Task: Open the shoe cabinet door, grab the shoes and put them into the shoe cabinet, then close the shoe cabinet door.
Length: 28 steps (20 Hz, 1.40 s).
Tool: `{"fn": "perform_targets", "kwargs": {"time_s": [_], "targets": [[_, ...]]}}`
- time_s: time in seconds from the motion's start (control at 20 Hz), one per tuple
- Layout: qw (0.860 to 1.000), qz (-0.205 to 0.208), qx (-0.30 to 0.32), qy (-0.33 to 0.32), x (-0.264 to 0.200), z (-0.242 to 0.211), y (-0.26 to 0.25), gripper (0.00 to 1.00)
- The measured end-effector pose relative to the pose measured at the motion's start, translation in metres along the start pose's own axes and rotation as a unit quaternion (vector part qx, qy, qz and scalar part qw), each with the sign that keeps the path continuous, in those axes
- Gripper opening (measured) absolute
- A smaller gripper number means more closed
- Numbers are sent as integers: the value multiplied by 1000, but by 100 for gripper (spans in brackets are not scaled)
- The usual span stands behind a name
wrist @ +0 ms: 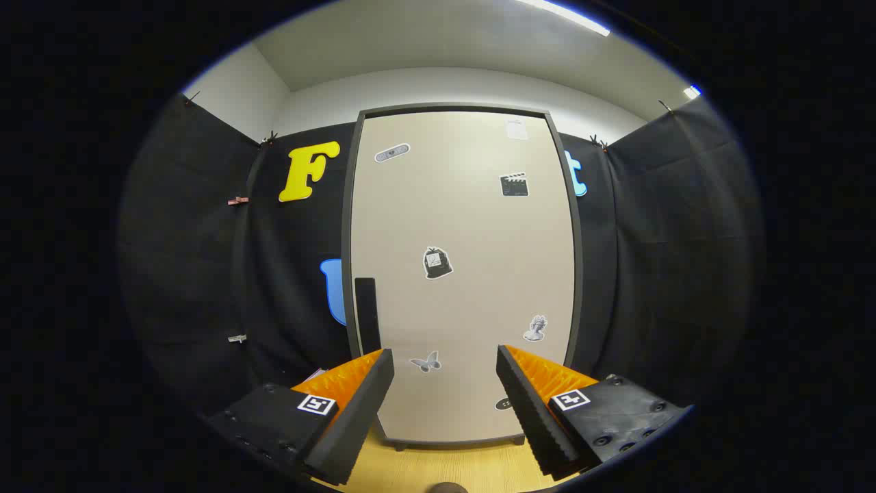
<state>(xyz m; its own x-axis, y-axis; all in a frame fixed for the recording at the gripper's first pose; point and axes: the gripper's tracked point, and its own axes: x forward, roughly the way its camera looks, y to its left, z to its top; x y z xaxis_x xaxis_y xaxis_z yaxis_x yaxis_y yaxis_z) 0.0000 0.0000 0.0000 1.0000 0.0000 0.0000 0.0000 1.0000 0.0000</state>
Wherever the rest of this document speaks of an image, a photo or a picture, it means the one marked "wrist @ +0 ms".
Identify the black backdrop cloth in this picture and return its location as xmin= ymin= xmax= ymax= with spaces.
xmin=116 ymin=92 xmax=764 ymax=425

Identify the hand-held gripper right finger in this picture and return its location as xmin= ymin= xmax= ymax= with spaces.
xmin=495 ymin=344 xmax=692 ymax=480

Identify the long ceiling light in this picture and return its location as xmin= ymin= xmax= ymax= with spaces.
xmin=513 ymin=0 xmax=611 ymax=37

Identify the grey shoe cabinet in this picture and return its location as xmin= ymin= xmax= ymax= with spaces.
xmin=340 ymin=103 xmax=584 ymax=453

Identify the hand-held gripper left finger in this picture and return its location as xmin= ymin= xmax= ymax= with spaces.
xmin=205 ymin=348 xmax=396 ymax=487

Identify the black door handle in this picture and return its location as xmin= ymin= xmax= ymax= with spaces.
xmin=354 ymin=277 xmax=382 ymax=353

